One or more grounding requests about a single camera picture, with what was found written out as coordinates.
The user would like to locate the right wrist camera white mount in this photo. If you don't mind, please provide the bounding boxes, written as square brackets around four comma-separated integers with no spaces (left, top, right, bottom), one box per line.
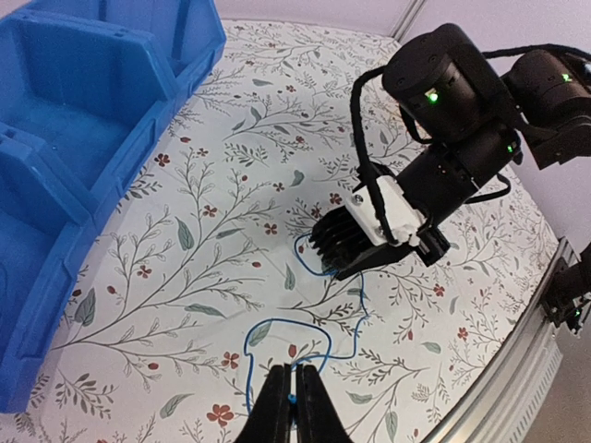
[307,162,426,273]

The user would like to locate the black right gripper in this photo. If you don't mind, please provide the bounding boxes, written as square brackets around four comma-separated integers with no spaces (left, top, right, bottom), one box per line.
[332,128,521,281]

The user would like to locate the aluminium front rail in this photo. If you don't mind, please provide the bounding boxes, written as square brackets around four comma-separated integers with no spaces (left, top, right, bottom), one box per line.
[423,237,581,442]

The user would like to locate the right aluminium frame post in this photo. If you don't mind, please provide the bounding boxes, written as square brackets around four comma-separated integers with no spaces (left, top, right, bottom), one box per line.
[391,0,427,42]

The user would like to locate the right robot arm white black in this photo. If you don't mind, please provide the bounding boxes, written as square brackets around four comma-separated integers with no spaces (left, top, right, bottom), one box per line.
[319,24,590,279]

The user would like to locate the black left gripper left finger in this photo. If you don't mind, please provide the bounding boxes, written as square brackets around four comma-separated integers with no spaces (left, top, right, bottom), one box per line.
[235,365,292,443]

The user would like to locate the blue three-compartment plastic bin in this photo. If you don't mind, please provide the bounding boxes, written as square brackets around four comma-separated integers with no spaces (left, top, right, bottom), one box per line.
[1,1,226,413]

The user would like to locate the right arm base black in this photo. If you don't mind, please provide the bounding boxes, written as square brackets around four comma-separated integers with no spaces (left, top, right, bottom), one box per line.
[541,245,590,336]

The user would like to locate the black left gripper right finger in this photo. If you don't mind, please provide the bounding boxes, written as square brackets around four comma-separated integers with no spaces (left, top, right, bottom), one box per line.
[295,365,353,443]

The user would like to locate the floral patterned table mat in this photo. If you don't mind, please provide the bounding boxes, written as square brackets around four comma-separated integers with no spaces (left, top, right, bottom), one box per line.
[1,20,558,442]

